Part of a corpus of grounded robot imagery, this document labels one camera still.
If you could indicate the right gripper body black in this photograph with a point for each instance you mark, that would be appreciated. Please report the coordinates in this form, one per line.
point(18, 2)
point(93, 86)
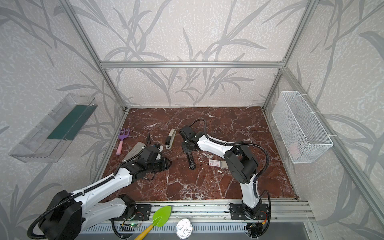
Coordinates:
point(188, 148)

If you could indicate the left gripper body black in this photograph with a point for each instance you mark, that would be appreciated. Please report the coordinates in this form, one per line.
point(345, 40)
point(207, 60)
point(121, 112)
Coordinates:
point(162, 162)

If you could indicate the beige stapler black cap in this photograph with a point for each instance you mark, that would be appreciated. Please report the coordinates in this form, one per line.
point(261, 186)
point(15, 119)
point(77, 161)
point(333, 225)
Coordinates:
point(170, 139)

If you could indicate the white red staple box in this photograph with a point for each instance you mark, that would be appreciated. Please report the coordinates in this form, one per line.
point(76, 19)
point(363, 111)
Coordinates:
point(216, 163)

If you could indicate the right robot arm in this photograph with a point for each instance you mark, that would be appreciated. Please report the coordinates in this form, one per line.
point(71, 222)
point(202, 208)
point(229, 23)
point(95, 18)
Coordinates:
point(241, 162)

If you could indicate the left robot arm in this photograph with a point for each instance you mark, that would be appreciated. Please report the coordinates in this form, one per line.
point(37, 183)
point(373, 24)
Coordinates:
point(69, 214)

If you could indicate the grey rectangular block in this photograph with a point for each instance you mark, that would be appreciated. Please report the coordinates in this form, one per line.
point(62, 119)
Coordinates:
point(135, 150)

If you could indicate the purple pink toy rake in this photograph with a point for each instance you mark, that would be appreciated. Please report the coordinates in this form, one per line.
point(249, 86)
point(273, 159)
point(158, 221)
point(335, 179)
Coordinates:
point(124, 133)

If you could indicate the green plastic toy shovel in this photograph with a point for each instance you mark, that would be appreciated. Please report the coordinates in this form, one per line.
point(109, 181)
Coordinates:
point(160, 218)

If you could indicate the crumpled white paper cup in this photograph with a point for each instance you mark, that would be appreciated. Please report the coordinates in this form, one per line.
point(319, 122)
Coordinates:
point(184, 229)

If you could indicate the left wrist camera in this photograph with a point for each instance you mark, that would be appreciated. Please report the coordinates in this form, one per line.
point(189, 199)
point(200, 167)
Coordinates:
point(151, 154)

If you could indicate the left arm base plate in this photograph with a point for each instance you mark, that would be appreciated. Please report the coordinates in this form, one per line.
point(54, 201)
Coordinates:
point(139, 212)

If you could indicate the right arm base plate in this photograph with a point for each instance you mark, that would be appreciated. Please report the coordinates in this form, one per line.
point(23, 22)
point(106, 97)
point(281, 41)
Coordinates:
point(242, 212)

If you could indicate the clear plastic wall tray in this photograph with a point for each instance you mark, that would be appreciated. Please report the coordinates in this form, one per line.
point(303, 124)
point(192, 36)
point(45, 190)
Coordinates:
point(47, 142)

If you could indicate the white wire mesh basket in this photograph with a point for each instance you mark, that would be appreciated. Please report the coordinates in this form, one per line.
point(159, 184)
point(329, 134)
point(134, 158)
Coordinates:
point(303, 135)

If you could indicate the aluminium front rail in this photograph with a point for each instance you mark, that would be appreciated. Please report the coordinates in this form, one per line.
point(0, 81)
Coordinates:
point(217, 211)

